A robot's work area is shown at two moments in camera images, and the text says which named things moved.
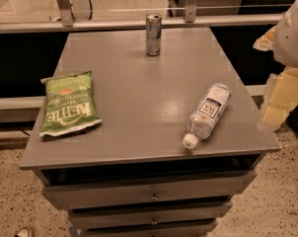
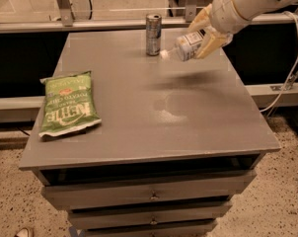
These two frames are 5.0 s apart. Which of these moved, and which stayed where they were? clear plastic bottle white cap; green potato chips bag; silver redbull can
Moved: clear plastic bottle white cap
Stayed: green potato chips bag; silver redbull can
